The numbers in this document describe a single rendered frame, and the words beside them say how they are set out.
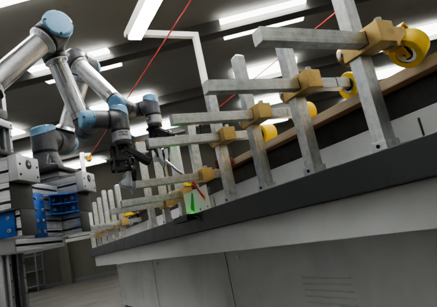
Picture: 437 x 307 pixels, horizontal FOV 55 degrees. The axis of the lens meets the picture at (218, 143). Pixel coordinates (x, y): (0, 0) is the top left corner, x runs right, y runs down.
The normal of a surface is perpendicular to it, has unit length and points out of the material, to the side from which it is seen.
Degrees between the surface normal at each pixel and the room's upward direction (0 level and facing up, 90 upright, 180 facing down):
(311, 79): 90
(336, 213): 90
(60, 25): 85
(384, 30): 90
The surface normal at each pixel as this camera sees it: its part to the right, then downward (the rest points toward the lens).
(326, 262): -0.88, 0.08
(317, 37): 0.43, -0.27
